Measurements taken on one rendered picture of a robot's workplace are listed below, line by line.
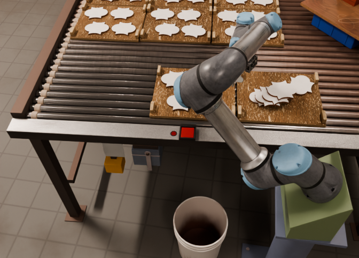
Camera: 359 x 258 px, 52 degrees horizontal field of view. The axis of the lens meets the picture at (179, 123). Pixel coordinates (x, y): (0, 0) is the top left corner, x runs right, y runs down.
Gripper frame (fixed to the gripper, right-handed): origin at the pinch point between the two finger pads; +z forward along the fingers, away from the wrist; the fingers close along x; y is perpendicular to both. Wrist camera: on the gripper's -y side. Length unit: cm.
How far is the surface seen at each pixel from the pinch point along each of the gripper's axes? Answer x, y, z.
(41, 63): -45, -97, -2
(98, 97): -44, -57, 5
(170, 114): -32.7, -18.4, 6.4
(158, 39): 9, -60, 5
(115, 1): 24, -108, 1
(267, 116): -6.8, 19.8, 10.1
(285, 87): 9.8, 19.7, 5.2
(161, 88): -21.5, -32.9, 5.6
